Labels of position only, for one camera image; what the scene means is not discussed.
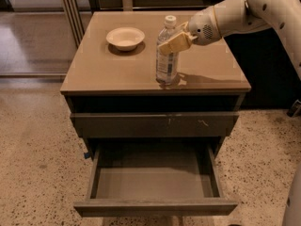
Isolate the dark robot base foot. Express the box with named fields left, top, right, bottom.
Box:
left=287, top=100, right=301, bottom=117

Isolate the open middle drawer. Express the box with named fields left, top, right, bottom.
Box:
left=74, top=143, right=237, bottom=218

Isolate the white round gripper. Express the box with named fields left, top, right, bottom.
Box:
left=157, top=6, right=222, bottom=56

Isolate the white ceramic bowl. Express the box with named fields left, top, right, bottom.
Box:
left=106, top=27, right=145, bottom=52

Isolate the metal window frame rail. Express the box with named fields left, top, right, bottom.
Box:
left=61, top=0, right=85, bottom=47

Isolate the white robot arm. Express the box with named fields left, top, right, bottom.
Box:
left=158, top=0, right=301, bottom=78

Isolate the closed top drawer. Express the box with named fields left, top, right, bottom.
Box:
left=71, top=112, right=239, bottom=138

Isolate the clear plastic water bottle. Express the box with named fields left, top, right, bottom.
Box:
left=156, top=15, right=179, bottom=85

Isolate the grey drawer cabinet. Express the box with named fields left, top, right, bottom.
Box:
left=61, top=11, right=250, bottom=153

